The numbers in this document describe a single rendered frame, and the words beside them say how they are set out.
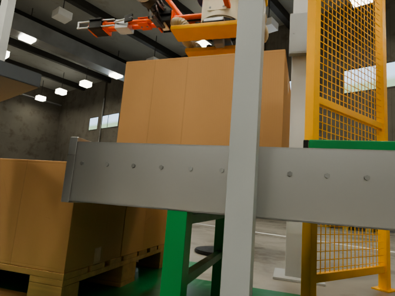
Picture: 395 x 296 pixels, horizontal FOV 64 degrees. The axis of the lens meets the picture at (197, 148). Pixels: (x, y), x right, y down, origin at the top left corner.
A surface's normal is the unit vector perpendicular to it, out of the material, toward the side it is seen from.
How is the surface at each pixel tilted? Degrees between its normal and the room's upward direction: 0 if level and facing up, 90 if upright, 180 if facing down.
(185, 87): 90
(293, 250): 90
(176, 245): 90
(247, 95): 90
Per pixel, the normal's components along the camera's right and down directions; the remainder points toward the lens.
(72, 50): 0.77, -0.04
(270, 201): -0.27, -0.18
